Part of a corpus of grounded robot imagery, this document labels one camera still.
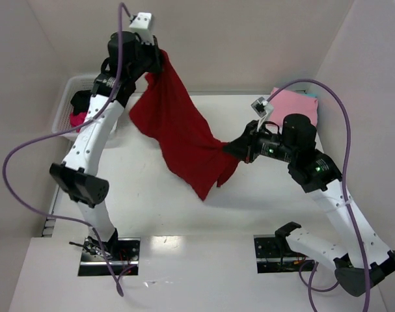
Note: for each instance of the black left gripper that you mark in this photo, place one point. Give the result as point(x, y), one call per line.
point(155, 56)

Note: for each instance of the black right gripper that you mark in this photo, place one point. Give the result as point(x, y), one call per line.
point(248, 143)

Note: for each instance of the dark red t shirt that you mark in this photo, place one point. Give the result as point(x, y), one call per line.
point(166, 113)

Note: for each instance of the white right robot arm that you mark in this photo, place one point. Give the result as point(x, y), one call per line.
point(363, 258)

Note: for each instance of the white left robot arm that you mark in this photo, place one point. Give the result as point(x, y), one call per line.
point(77, 173)

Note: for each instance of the folded pink t shirt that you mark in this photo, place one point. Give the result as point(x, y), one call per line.
point(288, 102)

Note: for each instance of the black t shirt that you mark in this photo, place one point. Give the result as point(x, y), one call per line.
point(80, 102)

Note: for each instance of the folded teal t shirt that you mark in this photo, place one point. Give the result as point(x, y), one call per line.
point(311, 95)

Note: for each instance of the magenta t shirt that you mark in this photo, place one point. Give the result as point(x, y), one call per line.
point(77, 119)

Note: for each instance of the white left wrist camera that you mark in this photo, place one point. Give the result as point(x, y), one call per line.
point(141, 25)

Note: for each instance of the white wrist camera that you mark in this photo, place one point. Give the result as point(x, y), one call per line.
point(264, 110)
point(141, 25)

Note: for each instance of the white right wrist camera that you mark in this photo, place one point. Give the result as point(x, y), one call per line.
point(264, 110)

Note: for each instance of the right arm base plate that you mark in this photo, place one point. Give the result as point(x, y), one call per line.
point(270, 259)

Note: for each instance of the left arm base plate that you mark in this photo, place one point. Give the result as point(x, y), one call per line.
point(125, 261)

